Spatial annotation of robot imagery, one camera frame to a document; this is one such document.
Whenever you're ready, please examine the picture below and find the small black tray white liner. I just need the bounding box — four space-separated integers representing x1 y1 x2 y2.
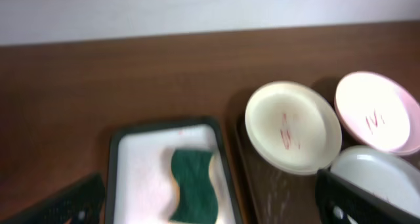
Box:
105 116 243 224

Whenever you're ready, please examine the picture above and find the large brown serving tray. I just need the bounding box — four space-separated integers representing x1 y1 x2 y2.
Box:
234 112 420 224

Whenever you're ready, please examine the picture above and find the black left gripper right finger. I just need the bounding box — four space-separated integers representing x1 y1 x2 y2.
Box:
315 169 419 224

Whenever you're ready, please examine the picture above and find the cream plate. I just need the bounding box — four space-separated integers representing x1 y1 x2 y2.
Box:
245 81 342 175

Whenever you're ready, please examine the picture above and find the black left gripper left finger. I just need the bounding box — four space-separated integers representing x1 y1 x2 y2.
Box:
3 173 106 224

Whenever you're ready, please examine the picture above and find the pale green plate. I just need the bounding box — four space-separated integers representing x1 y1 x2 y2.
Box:
330 146 419 217

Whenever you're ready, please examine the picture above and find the pink plate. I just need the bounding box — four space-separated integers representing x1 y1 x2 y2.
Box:
334 71 419 156

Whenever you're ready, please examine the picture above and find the green and yellow sponge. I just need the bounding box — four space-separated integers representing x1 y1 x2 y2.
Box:
169 148 220 224

